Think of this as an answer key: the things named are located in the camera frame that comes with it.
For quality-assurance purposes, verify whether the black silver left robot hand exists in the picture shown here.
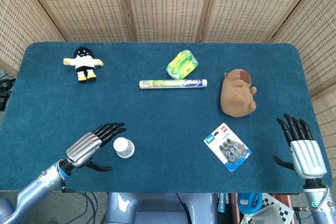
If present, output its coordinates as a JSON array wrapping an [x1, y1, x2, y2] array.
[[65, 122, 127, 173]]

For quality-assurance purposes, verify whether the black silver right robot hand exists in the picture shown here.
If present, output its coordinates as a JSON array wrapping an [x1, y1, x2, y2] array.
[[272, 113, 328, 182]]

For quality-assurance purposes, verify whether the black white checkerboard sheet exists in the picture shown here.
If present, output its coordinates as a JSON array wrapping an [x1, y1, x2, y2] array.
[[262, 194, 295, 219]]

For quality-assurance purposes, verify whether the grey plastic bag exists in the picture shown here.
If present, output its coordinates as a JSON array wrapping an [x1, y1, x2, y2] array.
[[243, 204, 283, 224]]

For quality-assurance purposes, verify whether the correction tape blister pack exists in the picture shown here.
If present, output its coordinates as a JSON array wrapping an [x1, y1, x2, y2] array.
[[203, 122, 253, 173]]

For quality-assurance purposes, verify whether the blue felt table mat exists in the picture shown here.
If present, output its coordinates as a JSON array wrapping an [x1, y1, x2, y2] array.
[[0, 41, 333, 194]]

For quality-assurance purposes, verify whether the black white plush doll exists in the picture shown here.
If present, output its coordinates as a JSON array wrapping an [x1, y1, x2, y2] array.
[[62, 46, 104, 82]]

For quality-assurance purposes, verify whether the blue grey robot torso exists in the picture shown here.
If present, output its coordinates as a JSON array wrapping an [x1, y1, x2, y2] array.
[[104, 192, 219, 224]]

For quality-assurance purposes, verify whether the brown capybara plush toy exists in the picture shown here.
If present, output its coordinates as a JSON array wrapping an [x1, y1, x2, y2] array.
[[219, 68, 257, 117]]

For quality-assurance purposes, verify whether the cling film roll box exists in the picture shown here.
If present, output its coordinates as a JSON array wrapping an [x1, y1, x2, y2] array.
[[139, 78, 208, 90]]

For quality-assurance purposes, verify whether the green tissue pack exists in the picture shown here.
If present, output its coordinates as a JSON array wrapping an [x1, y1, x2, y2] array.
[[165, 49, 200, 80]]

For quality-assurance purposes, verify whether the woven wooden folding screen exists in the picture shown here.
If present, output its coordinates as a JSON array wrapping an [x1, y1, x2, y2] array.
[[0, 0, 336, 156]]

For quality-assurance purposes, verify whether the blue cable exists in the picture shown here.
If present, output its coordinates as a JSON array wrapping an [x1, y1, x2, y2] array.
[[78, 192, 99, 224]]

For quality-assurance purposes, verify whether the blue plastic handle tool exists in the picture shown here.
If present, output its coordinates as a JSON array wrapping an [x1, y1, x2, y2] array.
[[238, 193, 263, 213]]

